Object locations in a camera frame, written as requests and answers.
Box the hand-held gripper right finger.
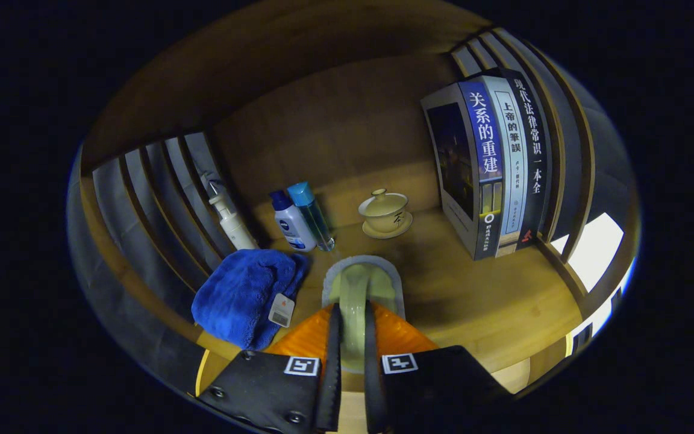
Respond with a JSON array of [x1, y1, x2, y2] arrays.
[[364, 301, 513, 434]]

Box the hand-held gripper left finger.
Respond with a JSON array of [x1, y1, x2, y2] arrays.
[[196, 303, 343, 434]]

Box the wooden countertop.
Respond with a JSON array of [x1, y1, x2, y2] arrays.
[[193, 208, 583, 374]]

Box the wooden cabinet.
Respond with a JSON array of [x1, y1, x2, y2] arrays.
[[69, 0, 640, 417]]

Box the blue towel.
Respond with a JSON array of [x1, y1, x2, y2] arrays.
[[192, 249, 310, 351]]

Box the white bottle with blue cap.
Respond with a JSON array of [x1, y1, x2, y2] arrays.
[[269, 190, 317, 252]]

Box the clear teal bottle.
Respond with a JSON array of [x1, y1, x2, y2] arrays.
[[287, 181, 336, 252]]

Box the beige lidded teacup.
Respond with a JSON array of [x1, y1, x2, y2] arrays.
[[358, 188, 413, 240]]

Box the white pump bottle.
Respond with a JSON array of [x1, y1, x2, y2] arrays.
[[207, 181, 259, 251]]

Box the book with blue spine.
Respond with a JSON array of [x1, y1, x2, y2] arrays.
[[420, 80, 504, 261]]

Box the book with pale spine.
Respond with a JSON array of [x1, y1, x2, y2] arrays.
[[483, 75, 530, 258]]

